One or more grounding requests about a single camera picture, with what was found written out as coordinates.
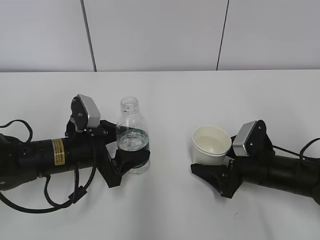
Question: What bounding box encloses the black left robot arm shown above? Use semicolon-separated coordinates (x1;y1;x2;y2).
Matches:
0;120;151;191

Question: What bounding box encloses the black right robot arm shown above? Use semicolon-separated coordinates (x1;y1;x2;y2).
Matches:
190;137;320;204

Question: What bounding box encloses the clear water bottle green label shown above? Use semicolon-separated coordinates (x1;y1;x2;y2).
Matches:
116;96;150;175

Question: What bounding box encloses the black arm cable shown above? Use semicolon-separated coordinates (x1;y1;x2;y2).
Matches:
271;137;320;160
0;119;97;214

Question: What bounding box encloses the white paper cup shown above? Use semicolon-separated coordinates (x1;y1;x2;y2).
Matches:
191;125;232;166

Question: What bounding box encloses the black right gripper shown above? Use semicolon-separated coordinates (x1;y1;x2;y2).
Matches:
190;146;243;199

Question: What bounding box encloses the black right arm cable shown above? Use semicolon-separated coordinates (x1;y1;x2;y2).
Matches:
271;137;320;160

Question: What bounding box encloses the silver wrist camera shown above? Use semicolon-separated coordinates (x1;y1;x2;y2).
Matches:
70;94;101;133
232;119;273;157

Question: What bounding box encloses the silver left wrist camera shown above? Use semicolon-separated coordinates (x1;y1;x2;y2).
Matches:
70;94;101;133

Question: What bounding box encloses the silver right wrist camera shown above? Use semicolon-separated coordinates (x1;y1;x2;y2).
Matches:
232;119;273;157

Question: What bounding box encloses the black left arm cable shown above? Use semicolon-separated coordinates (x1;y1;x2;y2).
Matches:
0;119;97;214

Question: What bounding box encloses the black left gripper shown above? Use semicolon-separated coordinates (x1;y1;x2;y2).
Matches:
65;120;151;188

